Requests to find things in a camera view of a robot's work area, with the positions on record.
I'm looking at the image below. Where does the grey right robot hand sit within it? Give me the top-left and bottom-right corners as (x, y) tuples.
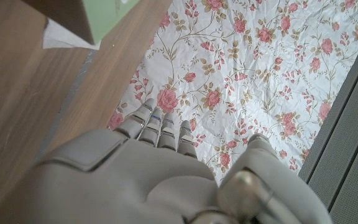
(0, 98), (334, 224)

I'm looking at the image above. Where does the colourful cardboard box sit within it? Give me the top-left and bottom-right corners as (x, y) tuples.
(22, 0), (141, 45)

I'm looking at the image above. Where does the floral backdrop cloth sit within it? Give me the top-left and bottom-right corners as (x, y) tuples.
(107, 0), (358, 184)

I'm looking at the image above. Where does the white paper leaflet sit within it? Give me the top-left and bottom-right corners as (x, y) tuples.
(42, 17), (101, 51)

